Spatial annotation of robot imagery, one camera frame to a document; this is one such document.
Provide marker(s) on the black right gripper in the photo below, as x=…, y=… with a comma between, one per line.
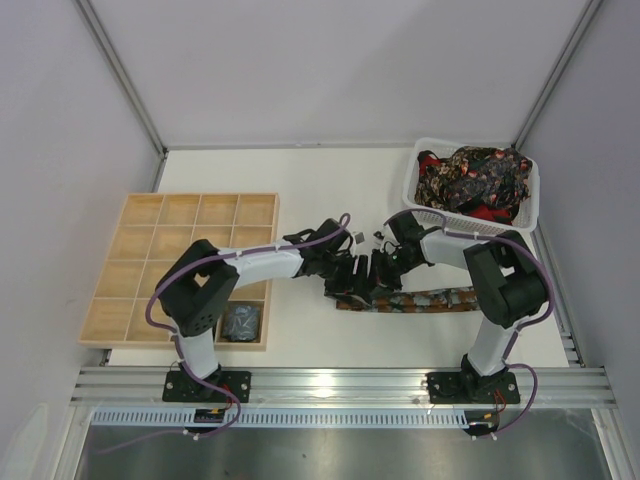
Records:
x=379, y=270

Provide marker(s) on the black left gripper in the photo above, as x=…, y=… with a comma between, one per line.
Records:
x=347, y=275

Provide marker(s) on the orange grey patterned tie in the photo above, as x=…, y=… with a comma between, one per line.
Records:
x=445, y=300

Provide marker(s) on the rolled grey leaf-pattern tie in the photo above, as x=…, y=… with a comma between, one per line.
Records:
x=241, y=324

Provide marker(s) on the wooden grid organizer tray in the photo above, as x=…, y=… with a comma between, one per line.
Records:
x=153, y=231

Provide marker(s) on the slotted grey cable duct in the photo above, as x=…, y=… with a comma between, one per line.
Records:
x=415, y=418

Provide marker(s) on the aluminium frame rail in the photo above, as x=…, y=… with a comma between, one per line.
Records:
x=348, y=387

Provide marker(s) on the white plastic basket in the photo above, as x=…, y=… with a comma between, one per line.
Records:
x=525, y=222

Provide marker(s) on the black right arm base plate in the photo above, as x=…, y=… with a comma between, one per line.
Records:
x=458, y=387

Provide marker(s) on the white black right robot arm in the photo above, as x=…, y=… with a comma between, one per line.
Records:
x=512, y=288

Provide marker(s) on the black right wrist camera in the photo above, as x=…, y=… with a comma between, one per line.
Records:
x=405, y=228

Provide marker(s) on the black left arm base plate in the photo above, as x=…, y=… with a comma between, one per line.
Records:
x=179, y=387

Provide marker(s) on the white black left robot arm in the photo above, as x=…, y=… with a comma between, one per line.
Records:
x=191, y=297

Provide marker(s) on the pile of dark floral ties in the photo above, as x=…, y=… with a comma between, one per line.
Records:
x=486, y=183

